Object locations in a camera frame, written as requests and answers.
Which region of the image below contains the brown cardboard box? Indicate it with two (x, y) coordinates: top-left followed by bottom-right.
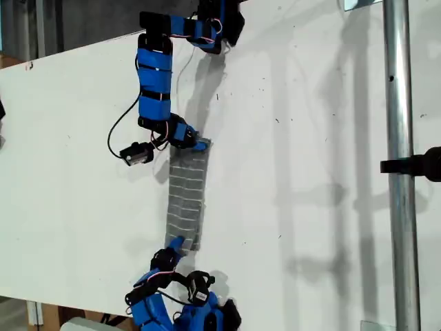
(41, 303), (139, 331)

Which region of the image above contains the camera black cable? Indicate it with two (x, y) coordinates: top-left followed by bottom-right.
(107, 99), (141, 160)

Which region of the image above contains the grey striped towel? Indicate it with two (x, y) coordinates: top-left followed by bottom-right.
(164, 137), (214, 258)

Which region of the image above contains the steel post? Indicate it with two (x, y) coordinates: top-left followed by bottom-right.
(382, 0), (422, 331)

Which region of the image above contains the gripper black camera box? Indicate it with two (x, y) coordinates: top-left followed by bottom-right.
(185, 271), (215, 306)
(119, 141), (156, 168)

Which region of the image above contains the black clamp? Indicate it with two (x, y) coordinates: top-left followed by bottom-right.
(380, 146), (441, 183)

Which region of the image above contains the white plastic box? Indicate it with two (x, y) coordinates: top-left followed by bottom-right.
(61, 316), (116, 331)

